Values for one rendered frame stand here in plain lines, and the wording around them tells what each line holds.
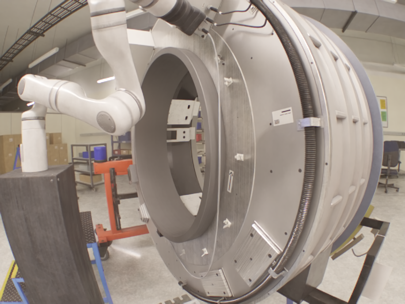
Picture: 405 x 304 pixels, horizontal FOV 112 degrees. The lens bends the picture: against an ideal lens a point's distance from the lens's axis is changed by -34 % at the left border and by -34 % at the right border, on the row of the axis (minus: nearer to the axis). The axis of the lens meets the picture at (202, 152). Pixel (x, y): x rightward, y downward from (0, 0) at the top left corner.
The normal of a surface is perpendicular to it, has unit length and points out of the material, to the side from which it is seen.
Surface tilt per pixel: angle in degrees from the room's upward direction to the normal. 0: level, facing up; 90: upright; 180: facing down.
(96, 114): 111
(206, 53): 90
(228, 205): 90
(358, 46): 90
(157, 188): 46
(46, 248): 90
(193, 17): 135
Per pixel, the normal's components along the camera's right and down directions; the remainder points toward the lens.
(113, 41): 0.50, 0.71
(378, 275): -0.85, 0.06
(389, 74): -0.31, 0.09
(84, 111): -0.36, 0.41
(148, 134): 0.53, 0.18
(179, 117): 0.51, 0.51
